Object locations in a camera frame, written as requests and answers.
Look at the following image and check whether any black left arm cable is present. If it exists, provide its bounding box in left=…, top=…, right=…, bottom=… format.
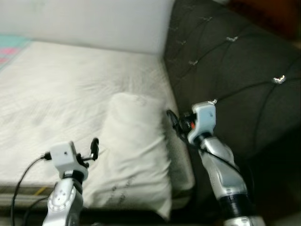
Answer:
left=10, top=152, right=52, bottom=226

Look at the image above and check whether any black tufted headboard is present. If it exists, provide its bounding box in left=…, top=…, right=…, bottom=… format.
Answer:
left=162, top=0, right=301, bottom=208

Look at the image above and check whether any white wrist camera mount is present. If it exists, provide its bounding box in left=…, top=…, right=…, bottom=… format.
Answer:
left=49, top=141, right=90, bottom=182
left=187, top=101, right=217, bottom=145

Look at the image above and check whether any grey quilted mattress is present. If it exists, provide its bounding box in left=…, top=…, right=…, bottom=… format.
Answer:
left=0, top=40, right=196, bottom=209

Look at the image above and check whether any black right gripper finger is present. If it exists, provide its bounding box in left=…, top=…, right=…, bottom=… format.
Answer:
left=166, top=109, right=180, bottom=130

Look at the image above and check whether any white printed pillow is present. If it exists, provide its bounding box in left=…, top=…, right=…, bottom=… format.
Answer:
left=82, top=92, right=173, bottom=221

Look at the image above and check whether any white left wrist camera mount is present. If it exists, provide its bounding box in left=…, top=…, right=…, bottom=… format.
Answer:
left=49, top=141, right=90, bottom=182

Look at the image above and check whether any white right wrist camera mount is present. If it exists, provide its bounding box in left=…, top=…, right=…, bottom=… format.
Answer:
left=187, top=101, right=217, bottom=145

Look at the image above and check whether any teal blanket with coloured hearts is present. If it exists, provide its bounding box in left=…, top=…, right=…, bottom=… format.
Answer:
left=0, top=34, right=32, bottom=71

